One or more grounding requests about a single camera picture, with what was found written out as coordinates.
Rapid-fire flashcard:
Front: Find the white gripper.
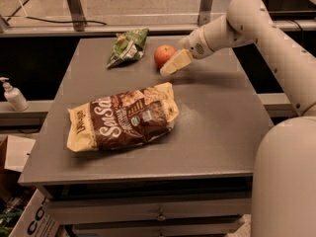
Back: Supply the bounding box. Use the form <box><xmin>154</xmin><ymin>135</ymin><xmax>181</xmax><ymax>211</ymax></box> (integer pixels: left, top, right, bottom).
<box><xmin>160</xmin><ymin>27</ymin><xmax>214</xmax><ymax>76</ymax></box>

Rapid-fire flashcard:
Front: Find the red apple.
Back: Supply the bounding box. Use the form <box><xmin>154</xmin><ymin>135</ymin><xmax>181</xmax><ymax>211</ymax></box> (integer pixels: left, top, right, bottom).
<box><xmin>154</xmin><ymin>44</ymin><xmax>177</xmax><ymax>69</ymax></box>

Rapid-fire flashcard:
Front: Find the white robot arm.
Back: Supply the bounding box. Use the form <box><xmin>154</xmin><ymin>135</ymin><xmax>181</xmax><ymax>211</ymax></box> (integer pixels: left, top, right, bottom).
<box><xmin>160</xmin><ymin>0</ymin><xmax>316</xmax><ymax>237</ymax></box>

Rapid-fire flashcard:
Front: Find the green snack bag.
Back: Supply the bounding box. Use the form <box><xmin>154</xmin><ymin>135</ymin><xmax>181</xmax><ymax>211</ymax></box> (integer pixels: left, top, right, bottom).
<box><xmin>107</xmin><ymin>29</ymin><xmax>149</xmax><ymax>69</ymax></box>

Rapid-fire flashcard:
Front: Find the brown and yellow bread bag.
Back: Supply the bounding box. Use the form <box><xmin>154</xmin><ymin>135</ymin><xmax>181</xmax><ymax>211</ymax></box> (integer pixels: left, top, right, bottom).
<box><xmin>67</xmin><ymin>82</ymin><xmax>179</xmax><ymax>152</ymax></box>

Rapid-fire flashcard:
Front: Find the grey drawer cabinet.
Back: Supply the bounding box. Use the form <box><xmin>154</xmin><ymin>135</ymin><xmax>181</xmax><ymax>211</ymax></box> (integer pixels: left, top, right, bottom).
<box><xmin>18</xmin><ymin>34</ymin><xmax>276</xmax><ymax>237</ymax></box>

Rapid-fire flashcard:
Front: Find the white pump bottle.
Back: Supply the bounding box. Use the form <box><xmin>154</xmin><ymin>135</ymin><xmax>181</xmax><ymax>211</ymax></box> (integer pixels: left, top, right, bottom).
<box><xmin>0</xmin><ymin>77</ymin><xmax>29</xmax><ymax>112</ymax></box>

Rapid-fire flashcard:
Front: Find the brown cardboard box with flap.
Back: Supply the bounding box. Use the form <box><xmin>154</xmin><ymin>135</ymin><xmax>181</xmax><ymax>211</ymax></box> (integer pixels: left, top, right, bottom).
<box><xmin>0</xmin><ymin>135</ymin><xmax>36</xmax><ymax>201</ymax></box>

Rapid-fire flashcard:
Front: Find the white cardboard box with lettering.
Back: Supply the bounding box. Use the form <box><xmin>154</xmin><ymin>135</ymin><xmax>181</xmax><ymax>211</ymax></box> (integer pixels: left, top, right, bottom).
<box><xmin>9</xmin><ymin>190</ymin><xmax>59</xmax><ymax>237</ymax></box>

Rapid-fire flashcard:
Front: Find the right metal railing post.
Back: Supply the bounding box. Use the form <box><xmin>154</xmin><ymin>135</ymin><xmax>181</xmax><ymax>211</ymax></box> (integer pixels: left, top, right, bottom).
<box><xmin>197</xmin><ymin>0</ymin><xmax>213</xmax><ymax>26</ymax></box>

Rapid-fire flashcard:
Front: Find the metal railing post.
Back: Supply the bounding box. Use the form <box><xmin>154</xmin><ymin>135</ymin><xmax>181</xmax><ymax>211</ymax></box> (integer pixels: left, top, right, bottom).
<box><xmin>66</xmin><ymin>0</ymin><xmax>86</xmax><ymax>32</ymax></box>
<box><xmin>197</xmin><ymin>0</ymin><xmax>213</xmax><ymax>26</ymax></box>

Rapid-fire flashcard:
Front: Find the grey horizontal metal rail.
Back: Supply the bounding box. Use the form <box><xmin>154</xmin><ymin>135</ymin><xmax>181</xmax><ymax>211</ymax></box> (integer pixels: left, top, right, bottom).
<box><xmin>0</xmin><ymin>19</ymin><xmax>316</xmax><ymax>39</ymax></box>

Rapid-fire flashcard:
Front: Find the left metal railing post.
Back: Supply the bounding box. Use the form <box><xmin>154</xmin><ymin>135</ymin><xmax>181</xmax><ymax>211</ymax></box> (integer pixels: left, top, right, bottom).
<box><xmin>66</xmin><ymin>0</ymin><xmax>86</xmax><ymax>32</ymax></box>

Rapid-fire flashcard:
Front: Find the black cable on floor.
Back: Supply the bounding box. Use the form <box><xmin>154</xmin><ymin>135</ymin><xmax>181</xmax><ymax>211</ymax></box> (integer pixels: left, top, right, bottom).
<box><xmin>26</xmin><ymin>16</ymin><xmax>108</xmax><ymax>27</ymax></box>

